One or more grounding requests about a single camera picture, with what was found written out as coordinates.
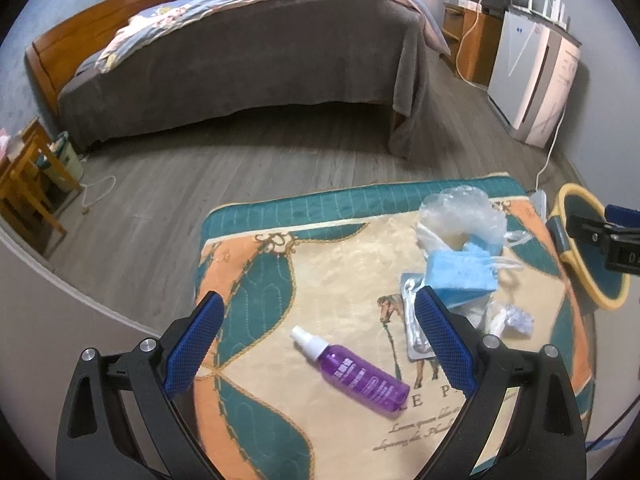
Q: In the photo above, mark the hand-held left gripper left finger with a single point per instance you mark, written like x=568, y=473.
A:
x=192, y=345

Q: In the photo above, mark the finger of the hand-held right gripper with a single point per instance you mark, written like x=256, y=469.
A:
x=622, y=215
x=590, y=230

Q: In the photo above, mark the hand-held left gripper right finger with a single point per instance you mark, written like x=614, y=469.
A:
x=447, y=345

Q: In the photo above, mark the blue basin with yellow rim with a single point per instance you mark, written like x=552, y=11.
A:
x=595, y=270

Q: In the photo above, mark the silver foil packet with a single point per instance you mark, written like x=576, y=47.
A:
x=412, y=310

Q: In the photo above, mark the small clear printed wrapper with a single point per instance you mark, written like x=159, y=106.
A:
x=515, y=320

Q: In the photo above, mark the blue face mask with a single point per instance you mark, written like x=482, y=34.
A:
x=460, y=270

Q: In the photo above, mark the purple spray bottle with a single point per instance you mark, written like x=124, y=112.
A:
x=360, y=377

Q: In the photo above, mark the clear plastic bag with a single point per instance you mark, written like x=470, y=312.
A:
x=460, y=210

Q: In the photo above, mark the white power strip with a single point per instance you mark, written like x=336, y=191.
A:
x=540, y=202

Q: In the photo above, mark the teal and orange printed mat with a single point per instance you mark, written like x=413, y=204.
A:
x=325, y=280

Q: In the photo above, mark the white air purifier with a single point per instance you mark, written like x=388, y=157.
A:
x=515, y=70

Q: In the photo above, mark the white router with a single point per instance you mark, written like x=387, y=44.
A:
x=542, y=21

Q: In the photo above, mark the wooden cabinet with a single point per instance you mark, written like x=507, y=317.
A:
x=475, y=50

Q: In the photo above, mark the small white and green bin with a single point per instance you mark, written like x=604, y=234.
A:
x=70, y=160

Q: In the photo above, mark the wooden nightstand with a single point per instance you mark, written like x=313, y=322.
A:
x=25, y=185

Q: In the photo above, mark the small white box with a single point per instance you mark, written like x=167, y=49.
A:
x=469, y=4

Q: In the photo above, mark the bed with grey blanket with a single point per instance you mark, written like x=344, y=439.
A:
x=250, y=60

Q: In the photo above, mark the wooden bed frame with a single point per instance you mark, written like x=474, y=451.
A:
x=75, y=35

